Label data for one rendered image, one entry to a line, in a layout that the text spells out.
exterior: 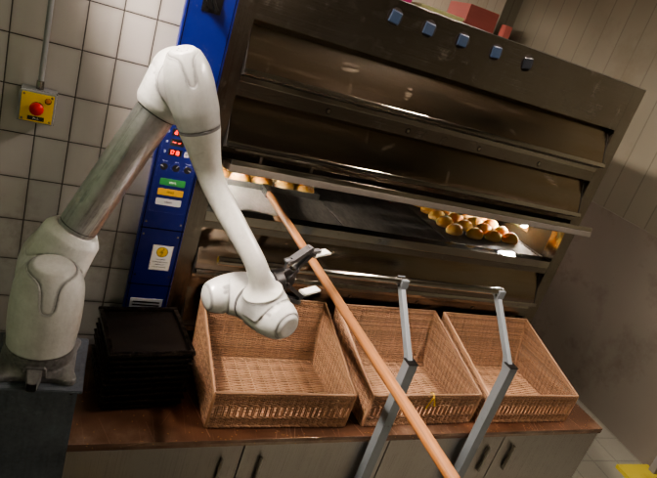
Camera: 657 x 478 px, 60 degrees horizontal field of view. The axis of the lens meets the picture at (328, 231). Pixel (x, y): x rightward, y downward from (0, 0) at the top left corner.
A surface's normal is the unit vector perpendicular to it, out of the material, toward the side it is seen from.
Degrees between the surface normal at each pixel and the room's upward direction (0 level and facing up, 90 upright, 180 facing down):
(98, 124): 90
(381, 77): 70
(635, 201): 90
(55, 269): 5
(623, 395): 90
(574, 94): 90
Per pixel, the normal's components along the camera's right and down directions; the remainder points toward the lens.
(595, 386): -0.91, -0.16
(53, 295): 0.50, 0.11
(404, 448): 0.35, 0.43
